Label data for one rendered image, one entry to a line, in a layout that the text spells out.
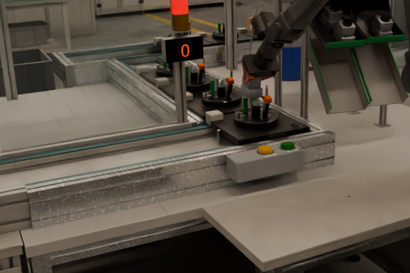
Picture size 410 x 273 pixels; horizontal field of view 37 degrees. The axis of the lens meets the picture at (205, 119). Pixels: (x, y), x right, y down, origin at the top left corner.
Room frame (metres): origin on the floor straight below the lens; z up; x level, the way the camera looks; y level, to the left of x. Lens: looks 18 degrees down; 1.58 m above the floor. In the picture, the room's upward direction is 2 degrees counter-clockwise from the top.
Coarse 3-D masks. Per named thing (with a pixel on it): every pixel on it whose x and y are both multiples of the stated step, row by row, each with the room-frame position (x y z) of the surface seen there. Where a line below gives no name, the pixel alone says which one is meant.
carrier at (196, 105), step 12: (192, 96) 2.08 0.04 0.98; (204, 96) 2.03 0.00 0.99; (216, 96) 2.04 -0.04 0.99; (240, 96) 2.03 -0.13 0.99; (192, 108) 1.97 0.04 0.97; (204, 108) 1.97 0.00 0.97; (216, 108) 1.96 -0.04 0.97; (228, 108) 1.96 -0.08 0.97; (240, 108) 1.95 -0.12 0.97; (204, 120) 1.89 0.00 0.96
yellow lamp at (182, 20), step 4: (172, 16) 1.83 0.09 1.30; (176, 16) 1.82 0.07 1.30; (180, 16) 1.82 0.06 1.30; (184, 16) 1.82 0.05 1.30; (188, 16) 1.83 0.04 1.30; (172, 20) 1.83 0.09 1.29; (176, 20) 1.82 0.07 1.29; (180, 20) 1.82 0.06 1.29; (184, 20) 1.82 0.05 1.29; (188, 20) 1.83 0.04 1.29; (172, 24) 1.84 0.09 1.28; (176, 24) 1.82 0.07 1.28; (180, 24) 1.82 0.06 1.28; (184, 24) 1.82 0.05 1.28; (188, 24) 1.83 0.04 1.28; (176, 28) 1.82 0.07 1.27; (180, 28) 1.82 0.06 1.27; (184, 28) 1.82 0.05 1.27; (188, 28) 1.83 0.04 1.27
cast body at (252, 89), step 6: (258, 78) 1.81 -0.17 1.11; (246, 84) 1.80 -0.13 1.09; (252, 84) 1.80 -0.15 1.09; (258, 84) 1.81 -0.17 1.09; (246, 90) 1.80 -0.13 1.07; (252, 90) 1.79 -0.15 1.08; (258, 90) 1.79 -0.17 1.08; (246, 96) 1.80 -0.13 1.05; (252, 96) 1.79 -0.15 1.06; (258, 96) 1.79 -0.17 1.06
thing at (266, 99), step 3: (264, 96) 1.74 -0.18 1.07; (267, 96) 1.74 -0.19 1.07; (270, 96) 1.74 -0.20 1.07; (264, 99) 1.73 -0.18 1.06; (267, 99) 1.72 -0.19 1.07; (270, 99) 1.73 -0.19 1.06; (264, 102) 1.74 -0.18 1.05; (267, 102) 1.73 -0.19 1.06; (270, 102) 1.73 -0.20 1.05; (264, 105) 1.74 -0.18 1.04; (267, 105) 1.74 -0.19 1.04; (264, 108) 1.74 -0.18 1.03; (267, 108) 1.74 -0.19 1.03; (264, 111) 1.74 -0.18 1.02; (267, 111) 1.75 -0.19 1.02; (264, 114) 1.75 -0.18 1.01; (267, 114) 1.75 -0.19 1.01; (264, 117) 1.75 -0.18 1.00
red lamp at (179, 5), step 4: (172, 0) 1.83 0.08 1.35; (176, 0) 1.82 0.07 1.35; (180, 0) 1.82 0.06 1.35; (184, 0) 1.82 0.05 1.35; (172, 4) 1.83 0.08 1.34; (176, 4) 1.82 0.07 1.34; (180, 4) 1.82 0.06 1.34; (184, 4) 1.82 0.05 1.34; (172, 8) 1.83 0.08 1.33; (176, 8) 1.82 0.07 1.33; (180, 8) 1.82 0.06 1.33; (184, 8) 1.82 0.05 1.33; (188, 8) 1.84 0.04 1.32; (172, 12) 1.83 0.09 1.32; (176, 12) 1.82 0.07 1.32; (180, 12) 1.82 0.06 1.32; (184, 12) 1.82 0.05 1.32; (188, 12) 1.84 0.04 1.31
